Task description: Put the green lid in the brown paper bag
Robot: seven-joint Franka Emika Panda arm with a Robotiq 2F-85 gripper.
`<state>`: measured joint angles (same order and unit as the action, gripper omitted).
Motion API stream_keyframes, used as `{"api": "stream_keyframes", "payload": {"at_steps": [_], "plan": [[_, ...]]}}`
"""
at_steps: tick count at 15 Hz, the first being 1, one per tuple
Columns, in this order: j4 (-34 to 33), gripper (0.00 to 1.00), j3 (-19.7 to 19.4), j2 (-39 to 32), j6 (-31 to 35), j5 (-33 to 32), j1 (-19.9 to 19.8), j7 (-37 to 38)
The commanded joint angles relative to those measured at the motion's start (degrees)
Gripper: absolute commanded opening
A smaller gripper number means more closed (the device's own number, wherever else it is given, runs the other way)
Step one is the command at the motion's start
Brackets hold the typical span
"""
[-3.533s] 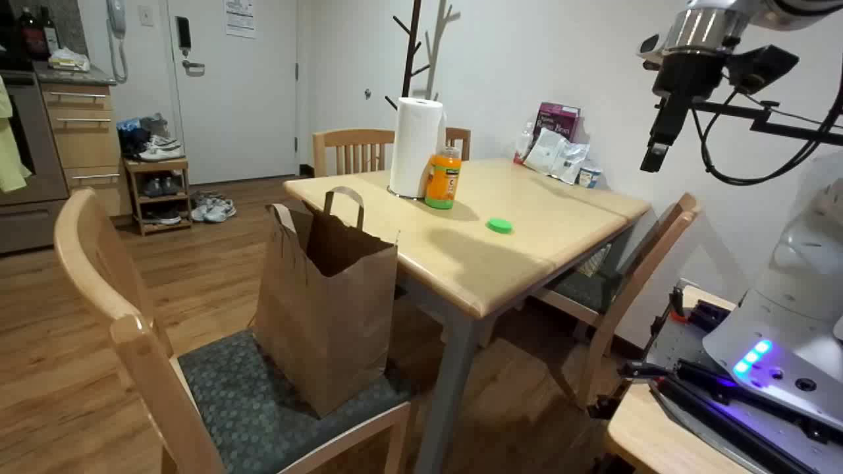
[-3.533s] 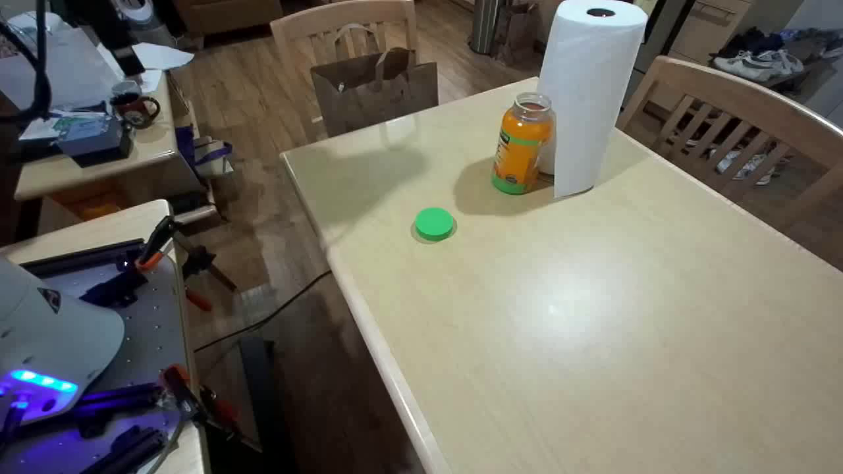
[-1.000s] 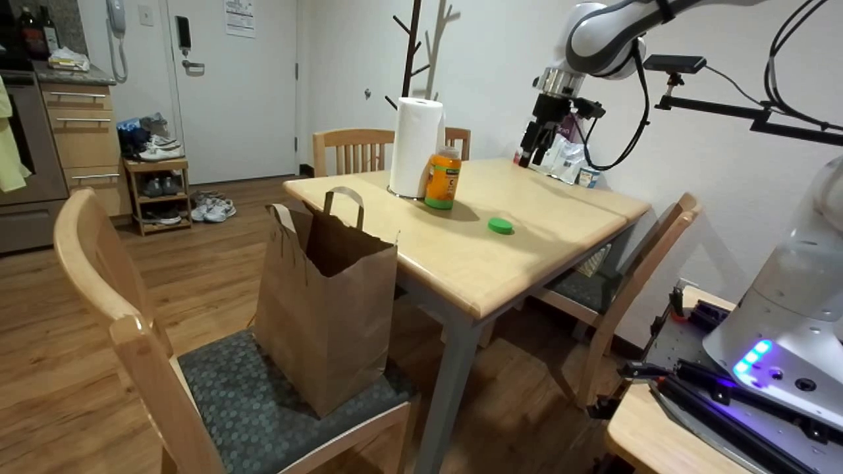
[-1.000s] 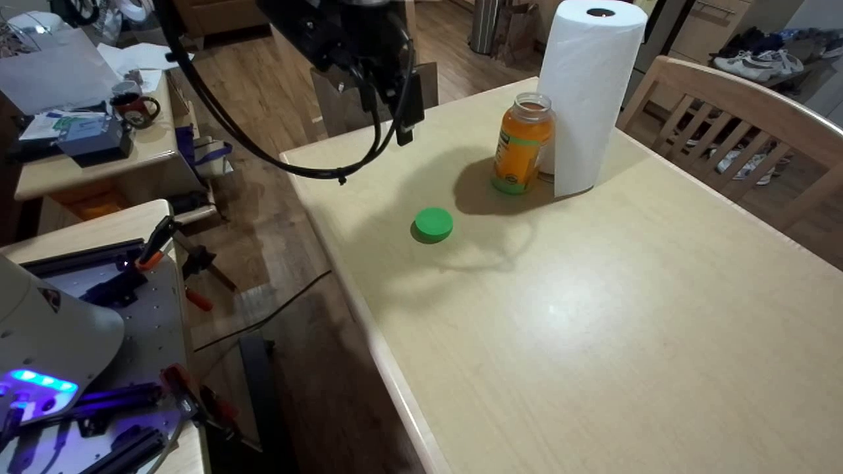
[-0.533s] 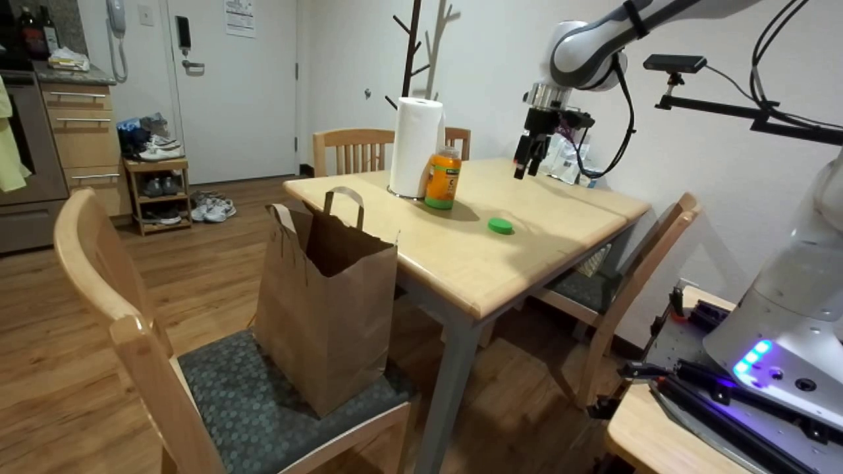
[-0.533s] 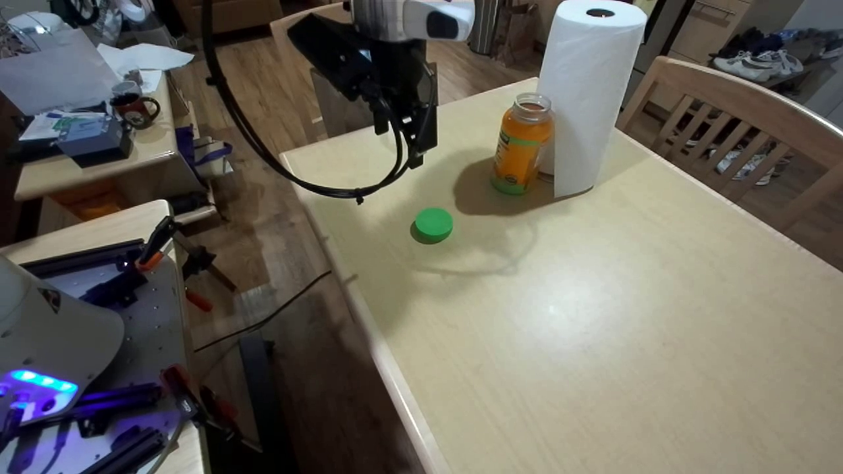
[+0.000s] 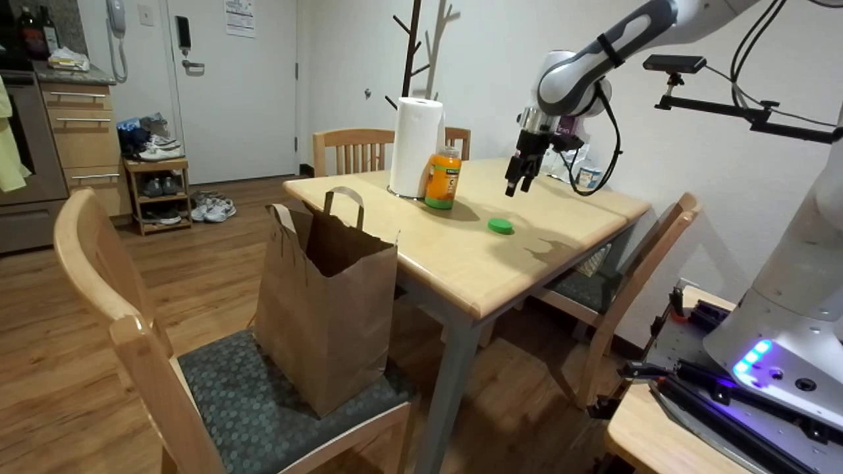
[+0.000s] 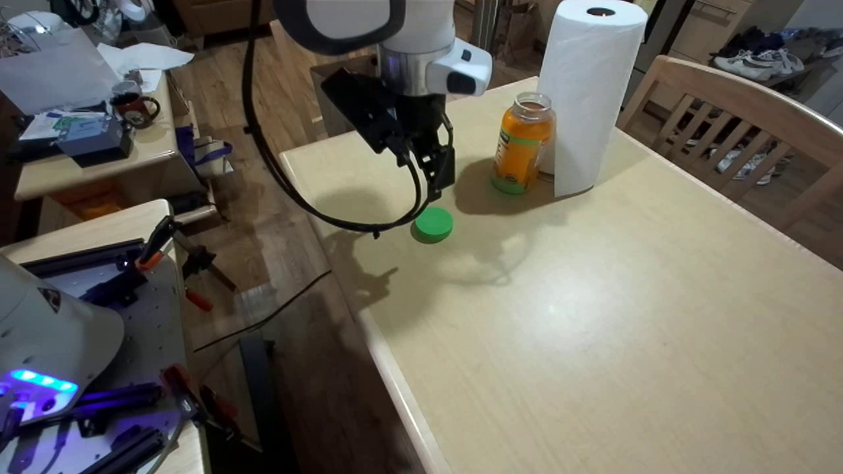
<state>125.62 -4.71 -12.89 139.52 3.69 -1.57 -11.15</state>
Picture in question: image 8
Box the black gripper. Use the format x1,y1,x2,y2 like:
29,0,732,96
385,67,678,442
395,87,460,208

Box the green round plastic lid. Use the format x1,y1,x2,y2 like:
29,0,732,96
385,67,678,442
411,205,457,245

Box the orange juice jar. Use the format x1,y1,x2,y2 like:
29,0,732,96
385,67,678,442
489,89,557,197

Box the white paper towel roll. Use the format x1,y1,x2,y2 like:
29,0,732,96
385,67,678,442
535,0,650,200

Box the black metal stand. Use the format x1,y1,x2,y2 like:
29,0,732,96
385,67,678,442
237,334,298,474

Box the light wooden chair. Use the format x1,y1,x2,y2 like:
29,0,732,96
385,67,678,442
614,53,843,272

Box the dark coffee mug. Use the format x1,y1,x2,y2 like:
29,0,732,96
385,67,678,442
109,87,166,132

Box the white paper sheets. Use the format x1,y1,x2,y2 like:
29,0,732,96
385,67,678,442
91,39,198,80

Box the light wooden desk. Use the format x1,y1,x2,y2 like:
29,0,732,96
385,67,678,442
0,197,215,474

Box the cluttered wooden desk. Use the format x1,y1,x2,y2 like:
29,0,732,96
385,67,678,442
9,47,211,205

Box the teal box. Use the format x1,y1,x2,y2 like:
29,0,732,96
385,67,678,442
49,108,137,170

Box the pair of shoes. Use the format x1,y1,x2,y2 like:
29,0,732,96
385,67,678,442
709,25,808,87

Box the white dome device blue light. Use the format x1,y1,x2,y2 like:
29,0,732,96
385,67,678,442
0,251,128,434

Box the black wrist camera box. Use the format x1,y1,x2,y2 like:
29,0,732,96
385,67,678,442
319,71,407,159

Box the thin black floor cable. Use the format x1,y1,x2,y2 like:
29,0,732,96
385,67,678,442
190,268,337,357

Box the orange handled clamp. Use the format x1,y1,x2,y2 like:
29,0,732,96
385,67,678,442
132,213,179,275

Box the red handled tool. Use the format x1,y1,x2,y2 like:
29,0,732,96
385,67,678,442
160,361,207,412

